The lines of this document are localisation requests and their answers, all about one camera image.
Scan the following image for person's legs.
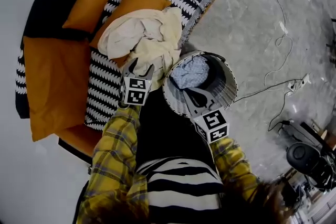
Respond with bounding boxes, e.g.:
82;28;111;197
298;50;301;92
135;90;218;174

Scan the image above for person's right forearm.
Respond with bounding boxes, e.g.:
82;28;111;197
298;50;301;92
209;137;260;192

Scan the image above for pale yellow textured clothes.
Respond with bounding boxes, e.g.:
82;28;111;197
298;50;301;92
125;7;184;90

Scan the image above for black headset cable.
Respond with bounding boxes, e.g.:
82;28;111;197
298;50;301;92
75;179;90;224

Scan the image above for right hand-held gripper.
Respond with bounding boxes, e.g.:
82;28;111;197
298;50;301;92
182;88;230;144

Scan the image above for large orange cushion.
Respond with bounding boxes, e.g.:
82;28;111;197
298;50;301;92
23;36;92;142

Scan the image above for person's torso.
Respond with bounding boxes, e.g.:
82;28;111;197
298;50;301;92
135;157;225;224

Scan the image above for blue checked clothes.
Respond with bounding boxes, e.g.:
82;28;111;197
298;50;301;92
170;54;211;90

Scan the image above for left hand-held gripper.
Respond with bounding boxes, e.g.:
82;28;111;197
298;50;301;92
119;57;155;107

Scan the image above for black floor cable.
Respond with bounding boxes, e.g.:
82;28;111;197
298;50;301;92
233;78;305;103
267;90;293;132

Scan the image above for white striped laundry basket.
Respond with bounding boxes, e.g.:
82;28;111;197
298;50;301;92
162;50;239;118

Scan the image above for person's left forearm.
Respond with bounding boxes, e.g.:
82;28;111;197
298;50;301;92
89;105;142;179

